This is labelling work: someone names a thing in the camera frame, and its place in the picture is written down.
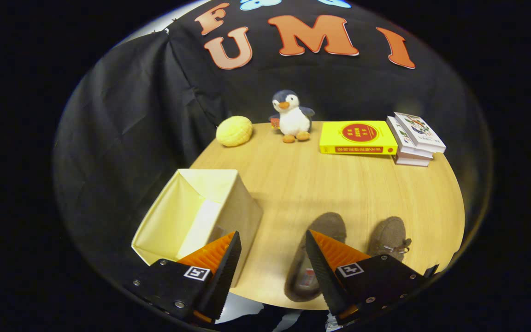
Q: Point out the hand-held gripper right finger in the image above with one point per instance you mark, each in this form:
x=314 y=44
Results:
x=323 y=276

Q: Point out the yellow bun toy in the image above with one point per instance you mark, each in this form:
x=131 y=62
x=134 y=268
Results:
x=234 y=131

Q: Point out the black backdrop cloth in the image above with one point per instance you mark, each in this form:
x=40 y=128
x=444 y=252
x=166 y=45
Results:
x=132 y=115

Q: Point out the penguin plush toy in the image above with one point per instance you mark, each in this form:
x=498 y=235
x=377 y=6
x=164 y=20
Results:
x=293 y=117

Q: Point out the brown fuzzy shoe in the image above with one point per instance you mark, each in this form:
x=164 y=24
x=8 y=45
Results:
x=327 y=226
x=387 y=233

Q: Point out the yellow book with red circle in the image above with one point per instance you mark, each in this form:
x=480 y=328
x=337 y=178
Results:
x=357 y=136

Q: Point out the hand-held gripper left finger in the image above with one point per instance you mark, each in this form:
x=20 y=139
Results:
x=226 y=276

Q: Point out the cream fabric storage box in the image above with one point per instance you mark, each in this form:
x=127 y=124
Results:
x=228 y=203

